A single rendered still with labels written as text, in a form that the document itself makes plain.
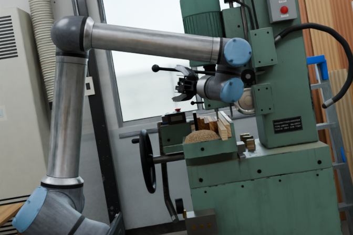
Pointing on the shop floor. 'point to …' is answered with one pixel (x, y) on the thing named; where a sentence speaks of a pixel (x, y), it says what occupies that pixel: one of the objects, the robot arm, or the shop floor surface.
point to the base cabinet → (274, 204)
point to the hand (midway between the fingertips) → (176, 83)
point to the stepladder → (332, 124)
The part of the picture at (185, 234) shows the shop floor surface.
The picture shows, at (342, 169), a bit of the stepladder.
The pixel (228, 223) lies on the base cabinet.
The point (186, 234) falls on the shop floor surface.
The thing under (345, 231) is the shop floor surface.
